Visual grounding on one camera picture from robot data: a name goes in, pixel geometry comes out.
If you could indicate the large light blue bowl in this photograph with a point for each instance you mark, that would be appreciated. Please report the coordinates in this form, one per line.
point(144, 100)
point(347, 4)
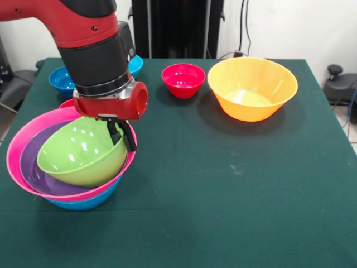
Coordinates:
point(83, 205)

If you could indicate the red cup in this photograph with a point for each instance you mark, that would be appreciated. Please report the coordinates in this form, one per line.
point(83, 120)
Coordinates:
point(67, 104)

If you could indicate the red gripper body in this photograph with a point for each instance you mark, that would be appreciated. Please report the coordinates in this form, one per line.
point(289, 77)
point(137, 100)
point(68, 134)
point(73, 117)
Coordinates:
point(111, 109)

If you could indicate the black table clamp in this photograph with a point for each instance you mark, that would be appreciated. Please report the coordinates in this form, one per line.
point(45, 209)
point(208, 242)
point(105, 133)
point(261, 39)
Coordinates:
point(39, 64)

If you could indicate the small light blue bowl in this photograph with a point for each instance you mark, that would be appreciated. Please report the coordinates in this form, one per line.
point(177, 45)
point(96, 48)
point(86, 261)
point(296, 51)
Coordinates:
point(137, 65)

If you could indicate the dark green tablecloth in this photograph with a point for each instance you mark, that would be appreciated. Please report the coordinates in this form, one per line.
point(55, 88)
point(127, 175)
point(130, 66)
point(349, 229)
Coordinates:
point(251, 223)

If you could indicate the large pink bowl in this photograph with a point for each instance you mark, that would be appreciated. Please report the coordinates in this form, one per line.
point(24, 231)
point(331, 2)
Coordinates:
point(15, 156)

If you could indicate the black chair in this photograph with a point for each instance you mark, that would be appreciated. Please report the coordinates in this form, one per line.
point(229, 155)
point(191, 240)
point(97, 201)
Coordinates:
point(16, 83)

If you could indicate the green bowl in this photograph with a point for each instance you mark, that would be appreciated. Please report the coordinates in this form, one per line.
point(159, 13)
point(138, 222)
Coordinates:
point(81, 156)

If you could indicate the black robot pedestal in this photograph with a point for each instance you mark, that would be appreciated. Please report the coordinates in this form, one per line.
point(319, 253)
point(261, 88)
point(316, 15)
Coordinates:
point(178, 28)

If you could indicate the large orange bowl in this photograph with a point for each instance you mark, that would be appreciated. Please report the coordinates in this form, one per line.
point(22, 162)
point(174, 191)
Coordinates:
point(251, 75)

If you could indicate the purple bowl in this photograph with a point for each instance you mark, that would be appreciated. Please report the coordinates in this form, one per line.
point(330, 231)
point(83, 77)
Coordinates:
point(30, 164)

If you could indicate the small dark blue bowl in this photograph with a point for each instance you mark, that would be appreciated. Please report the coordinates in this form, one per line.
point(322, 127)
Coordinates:
point(61, 82)

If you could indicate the small red bowl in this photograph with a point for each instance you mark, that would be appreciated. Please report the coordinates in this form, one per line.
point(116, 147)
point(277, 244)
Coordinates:
point(182, 78)

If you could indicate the black knobbed device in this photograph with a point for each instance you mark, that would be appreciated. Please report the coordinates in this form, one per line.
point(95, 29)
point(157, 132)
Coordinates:
point(338, 86)

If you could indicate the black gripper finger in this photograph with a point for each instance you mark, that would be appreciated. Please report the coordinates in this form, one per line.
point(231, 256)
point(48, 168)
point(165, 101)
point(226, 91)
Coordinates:
point(129, 139)
point(114, 134)

